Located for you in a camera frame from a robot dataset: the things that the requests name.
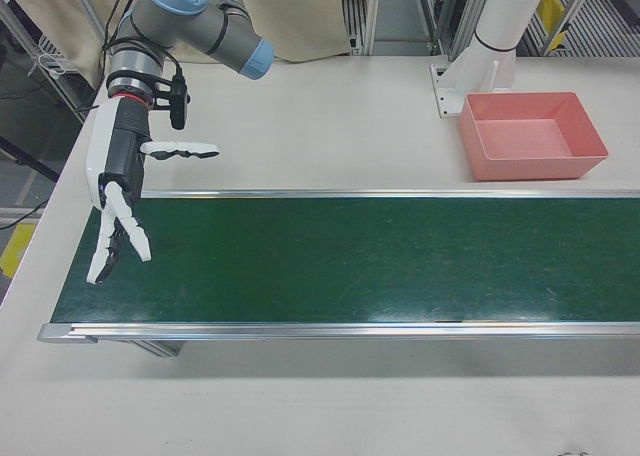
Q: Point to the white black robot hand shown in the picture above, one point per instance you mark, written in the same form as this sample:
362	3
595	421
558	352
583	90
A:
100	141

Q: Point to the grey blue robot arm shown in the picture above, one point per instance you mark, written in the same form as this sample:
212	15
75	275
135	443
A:
200	23

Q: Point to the pink plastic box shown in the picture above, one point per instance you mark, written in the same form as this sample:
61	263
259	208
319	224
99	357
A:
525	136

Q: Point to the beige curtain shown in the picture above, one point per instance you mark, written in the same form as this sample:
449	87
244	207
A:
290	11

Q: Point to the green conveyor belt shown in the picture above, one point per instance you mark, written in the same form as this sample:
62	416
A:
350	256

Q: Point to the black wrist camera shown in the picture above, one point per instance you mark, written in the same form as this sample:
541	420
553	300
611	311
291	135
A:
179	101

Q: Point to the aluminium frame rack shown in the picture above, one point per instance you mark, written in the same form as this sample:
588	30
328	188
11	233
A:
395	6

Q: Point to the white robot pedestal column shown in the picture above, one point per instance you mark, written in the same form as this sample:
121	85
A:
505	11

